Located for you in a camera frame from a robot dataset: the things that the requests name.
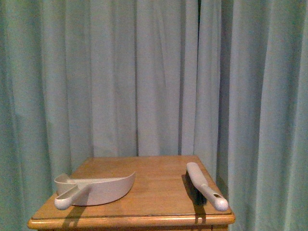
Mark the beige hand brush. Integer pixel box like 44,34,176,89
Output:
186,162,229,212

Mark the beige plastic dustpan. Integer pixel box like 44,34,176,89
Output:
54,173,136,210

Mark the light green curtain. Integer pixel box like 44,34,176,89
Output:
0,0,308,231

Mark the wooden nightstand cabinet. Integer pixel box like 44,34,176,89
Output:
27,155,235,231

